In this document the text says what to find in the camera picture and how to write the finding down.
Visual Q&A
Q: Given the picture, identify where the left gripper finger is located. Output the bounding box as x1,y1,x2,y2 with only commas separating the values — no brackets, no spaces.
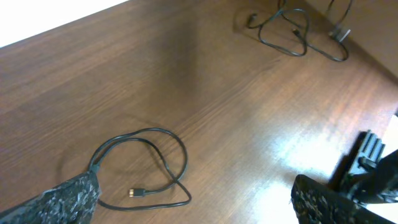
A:
1,171,101,223

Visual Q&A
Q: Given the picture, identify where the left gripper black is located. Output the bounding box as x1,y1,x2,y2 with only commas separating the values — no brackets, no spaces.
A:
291,130,397,224

